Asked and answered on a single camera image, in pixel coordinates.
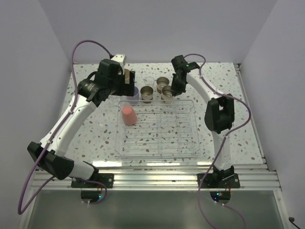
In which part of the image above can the steel cup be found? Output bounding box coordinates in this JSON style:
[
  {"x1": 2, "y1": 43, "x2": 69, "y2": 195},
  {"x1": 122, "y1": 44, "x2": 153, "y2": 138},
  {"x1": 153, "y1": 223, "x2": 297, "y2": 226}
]
[
  {"x1": 140, "y1": 86, "x2": 154, "y2": 104},
  {"x1": 161, "y1": 85, "x2": 173, "y2": 104},
  {"x1": 156, "y1": 77, "x2": 170, "y2": 94}
]

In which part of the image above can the purple cup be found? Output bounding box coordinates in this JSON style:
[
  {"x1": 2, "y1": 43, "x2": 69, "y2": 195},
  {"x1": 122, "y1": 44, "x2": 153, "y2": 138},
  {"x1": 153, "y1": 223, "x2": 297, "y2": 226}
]
[{"x1": 126, "y1": 86, "x2": 139, "y2": 100}]

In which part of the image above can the tall beige cup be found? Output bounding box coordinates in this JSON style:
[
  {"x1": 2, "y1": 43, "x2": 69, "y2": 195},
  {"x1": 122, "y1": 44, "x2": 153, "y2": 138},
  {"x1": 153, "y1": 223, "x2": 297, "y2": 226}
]
[{"x1": 124, "y1": 69, "x2": 130, "y2": 84}]

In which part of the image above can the pink cup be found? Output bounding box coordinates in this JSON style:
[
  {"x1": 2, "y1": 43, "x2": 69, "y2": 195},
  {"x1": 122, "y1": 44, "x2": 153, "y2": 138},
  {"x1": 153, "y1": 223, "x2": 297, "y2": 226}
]
[{"x1": 122, "y1": 105, "x2": 137, "y2": 125}]

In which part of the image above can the clear glass tumbler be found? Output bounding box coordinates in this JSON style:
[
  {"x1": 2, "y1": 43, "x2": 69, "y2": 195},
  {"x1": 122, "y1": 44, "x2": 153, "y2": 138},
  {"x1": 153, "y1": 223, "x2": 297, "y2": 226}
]
[{"x1": 110, "y1": 95, "x2": 122, "y2": 102}]

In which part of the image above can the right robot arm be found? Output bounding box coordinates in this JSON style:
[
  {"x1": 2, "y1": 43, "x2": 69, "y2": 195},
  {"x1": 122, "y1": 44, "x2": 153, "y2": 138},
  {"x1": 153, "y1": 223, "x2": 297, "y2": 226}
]
[{"x1": 171, "y1": 55, "x2": 234, "y2": 188}]

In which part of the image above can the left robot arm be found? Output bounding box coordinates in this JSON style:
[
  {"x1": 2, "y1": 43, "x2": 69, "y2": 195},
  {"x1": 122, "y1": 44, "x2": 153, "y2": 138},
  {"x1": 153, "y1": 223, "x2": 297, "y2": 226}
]
[{"x1": 28, "y1": 54, "x2": 135, "y2": 187}]

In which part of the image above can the clear dish rack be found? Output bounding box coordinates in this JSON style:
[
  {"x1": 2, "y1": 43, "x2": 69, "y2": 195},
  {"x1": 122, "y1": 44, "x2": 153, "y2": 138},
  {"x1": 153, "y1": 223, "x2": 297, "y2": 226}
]
[{"x1": 115, "y1": 100, "x2": 200, "y2": 160}]

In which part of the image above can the steel cup back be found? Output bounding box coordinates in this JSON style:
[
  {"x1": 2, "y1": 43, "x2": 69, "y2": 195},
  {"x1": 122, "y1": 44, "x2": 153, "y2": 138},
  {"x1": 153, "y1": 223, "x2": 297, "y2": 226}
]
[{"x1": 156, "y1": 77, "x2": 170, "y2": 94}]

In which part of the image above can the clear glass mug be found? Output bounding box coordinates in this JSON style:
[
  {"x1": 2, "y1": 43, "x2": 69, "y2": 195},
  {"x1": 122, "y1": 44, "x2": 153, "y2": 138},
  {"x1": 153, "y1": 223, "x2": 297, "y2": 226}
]
[{"x1": 143, "y1": 76, "x2": 155, "y2": 88}]

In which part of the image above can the left controller board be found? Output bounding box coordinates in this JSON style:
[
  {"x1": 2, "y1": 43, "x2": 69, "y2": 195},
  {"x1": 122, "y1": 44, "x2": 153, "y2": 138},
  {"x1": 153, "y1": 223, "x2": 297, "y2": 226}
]
[{"x1": 81, "y1": 190, "x2": 107, "y2": 204}]

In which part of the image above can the controller board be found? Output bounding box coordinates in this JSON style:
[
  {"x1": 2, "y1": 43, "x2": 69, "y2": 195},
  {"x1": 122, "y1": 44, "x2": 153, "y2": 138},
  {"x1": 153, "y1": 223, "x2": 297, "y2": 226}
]
[
  {"x1": 210, "y1": 191, "x2": 231, "y2": 204},
  {"x1": 81, "y1": 190, "x2": 107, "y2": 204}
]

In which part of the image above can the right controller board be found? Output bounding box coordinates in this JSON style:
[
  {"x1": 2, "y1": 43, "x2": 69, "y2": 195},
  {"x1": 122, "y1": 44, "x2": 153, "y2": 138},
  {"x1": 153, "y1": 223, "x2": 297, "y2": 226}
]
[{"x1": 210, "y1": 191, "x2": 231, "y2": 204}]

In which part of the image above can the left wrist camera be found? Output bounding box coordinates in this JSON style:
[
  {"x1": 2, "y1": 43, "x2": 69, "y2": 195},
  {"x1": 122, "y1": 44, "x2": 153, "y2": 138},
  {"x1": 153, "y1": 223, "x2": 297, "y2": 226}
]
[{"x1": 111, "y1": 54, "x2": 126, "y2": 69}]

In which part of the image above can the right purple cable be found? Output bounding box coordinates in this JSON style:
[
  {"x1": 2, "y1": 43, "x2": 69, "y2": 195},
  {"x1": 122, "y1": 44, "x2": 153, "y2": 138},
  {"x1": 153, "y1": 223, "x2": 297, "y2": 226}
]
[{"x1": 183, "y1": 53, "x2": 252, "y2": 229}]

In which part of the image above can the purple cable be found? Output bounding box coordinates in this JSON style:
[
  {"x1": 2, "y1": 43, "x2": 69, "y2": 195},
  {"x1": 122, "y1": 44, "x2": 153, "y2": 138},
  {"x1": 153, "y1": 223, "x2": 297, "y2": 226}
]
[
  {"x1": 18, "y1": 40, "x2": 112, "y2": 215},
  {"x1": 183, "y1": 53, "x2": 252, "y2": 229}
]

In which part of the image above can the aluminium frame rail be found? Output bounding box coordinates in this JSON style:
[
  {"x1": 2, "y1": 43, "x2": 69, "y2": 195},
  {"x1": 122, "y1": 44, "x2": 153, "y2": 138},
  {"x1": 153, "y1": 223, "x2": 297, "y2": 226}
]
[{"x1": 30, "y1": 168, "x2": 283, "y2": 191}]

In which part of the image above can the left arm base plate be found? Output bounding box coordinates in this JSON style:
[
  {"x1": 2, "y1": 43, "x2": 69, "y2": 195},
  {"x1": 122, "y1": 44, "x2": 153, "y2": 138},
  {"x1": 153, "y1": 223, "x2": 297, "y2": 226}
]
[{"x1": 71, "y1": 173, "x2": 114, "y2": 188}]

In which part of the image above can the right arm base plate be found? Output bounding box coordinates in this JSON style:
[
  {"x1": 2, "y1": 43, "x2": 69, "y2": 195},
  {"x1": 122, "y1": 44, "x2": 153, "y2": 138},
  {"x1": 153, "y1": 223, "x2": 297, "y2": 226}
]
[{"x1": 197, "y1": 173, "x2": 241, "y2": 189}]

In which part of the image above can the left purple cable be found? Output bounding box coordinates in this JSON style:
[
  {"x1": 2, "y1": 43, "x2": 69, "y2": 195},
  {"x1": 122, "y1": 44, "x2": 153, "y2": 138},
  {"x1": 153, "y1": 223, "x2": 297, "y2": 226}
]
[{"x1": 18, "y1": 40, "x2": 112, "y2": 215}]

